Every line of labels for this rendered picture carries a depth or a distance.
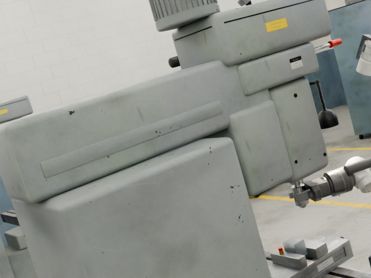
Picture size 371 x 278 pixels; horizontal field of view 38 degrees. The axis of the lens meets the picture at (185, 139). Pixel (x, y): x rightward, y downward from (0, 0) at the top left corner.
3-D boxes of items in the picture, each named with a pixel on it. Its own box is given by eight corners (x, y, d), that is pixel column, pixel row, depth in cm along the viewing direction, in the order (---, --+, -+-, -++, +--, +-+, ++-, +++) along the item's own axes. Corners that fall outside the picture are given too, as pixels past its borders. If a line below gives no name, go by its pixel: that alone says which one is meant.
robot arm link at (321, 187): (298, 176, 191) (329, 165, 192) (305, 201, 192) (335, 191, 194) (311, 182, 179) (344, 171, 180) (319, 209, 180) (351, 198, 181)
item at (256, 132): (247, 175, 189) (227, 104, 186) (296, 176, 168) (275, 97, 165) (205, 194, 179) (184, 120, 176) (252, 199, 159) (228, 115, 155)
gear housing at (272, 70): (272, 79, 197) (265, 53, 195) (322, 69, 176) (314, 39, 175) (200, 105, 179) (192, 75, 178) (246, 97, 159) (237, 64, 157)
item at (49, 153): (233, 115, 185) (217, 58, 182) (277, 110, 166) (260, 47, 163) (7, 200, 144) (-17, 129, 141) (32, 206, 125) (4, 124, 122)
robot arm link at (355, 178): (332, 178, 193) (361, 169, 194) (346, 202, 186) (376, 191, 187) (335, 159, 184) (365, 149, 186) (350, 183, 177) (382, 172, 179)
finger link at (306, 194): (292, 194, 182) (309, 188, 183) (295, 203, 183) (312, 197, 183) (294, 195, 181) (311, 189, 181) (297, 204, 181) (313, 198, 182)
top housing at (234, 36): (282, 47, 201) (271, 4, 199) (336, 33, 179) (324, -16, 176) (180, 79, 177) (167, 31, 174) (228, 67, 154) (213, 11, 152)
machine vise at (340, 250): (324, 250, 215) (317, 225, 214) (354, 256, 203) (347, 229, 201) (260, 290, 197) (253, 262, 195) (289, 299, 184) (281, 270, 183)
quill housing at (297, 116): (291, 165, 198) (269, 81, 193) (334, 165, 180) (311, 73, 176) (253, 183, 188) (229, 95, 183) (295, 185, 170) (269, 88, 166)
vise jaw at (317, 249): (299, 246, 208) (296, 237, 207) (328, 252, 195) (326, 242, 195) (288, 253, 205) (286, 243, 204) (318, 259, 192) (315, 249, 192)
